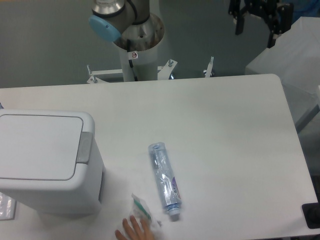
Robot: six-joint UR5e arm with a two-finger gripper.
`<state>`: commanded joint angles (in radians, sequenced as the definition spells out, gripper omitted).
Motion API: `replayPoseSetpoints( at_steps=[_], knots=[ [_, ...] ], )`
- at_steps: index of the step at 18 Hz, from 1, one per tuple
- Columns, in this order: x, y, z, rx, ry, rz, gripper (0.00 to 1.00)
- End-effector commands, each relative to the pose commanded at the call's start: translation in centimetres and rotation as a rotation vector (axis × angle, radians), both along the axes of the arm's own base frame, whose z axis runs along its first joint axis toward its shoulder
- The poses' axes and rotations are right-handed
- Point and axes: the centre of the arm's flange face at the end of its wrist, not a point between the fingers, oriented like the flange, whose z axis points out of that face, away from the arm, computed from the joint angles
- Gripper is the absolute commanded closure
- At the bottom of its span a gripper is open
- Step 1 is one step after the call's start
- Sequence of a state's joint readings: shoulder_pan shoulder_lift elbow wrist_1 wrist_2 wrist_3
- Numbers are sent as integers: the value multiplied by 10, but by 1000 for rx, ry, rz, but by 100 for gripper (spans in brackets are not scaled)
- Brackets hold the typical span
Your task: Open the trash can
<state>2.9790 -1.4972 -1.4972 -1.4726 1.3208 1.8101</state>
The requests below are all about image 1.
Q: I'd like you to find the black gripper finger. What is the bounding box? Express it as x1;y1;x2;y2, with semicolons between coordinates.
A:
260;4;293;49
228;0;250;35

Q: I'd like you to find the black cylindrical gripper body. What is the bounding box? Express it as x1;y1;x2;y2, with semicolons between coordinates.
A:
246;0;277;18

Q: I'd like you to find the clear plastic wrapper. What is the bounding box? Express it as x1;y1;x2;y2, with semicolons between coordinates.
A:
129;193;162;229

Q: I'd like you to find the white push-lid trash can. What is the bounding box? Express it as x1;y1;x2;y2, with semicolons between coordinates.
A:
0;109;106;215

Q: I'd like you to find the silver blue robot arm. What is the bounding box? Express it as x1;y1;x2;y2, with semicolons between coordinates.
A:
88;0;294;52

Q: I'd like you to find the bare human hand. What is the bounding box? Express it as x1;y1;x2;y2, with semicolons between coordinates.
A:
114;215;155;240

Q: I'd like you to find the white covered side table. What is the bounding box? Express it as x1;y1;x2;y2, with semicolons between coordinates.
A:
245;17;320;132

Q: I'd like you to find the clear plastic water bottle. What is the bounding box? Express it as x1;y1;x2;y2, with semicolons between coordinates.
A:
148;142;182;222

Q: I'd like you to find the black device at table edge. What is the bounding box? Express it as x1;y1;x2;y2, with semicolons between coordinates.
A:
302;202;320;229

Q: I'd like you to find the clear plastic bag left edge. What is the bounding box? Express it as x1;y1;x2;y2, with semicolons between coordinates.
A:
0;193;17;221

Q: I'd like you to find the white metal base frame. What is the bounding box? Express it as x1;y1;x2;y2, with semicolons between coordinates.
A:
86;56;216;85

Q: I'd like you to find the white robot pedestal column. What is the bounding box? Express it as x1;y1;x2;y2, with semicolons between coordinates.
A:
116;46;158;82

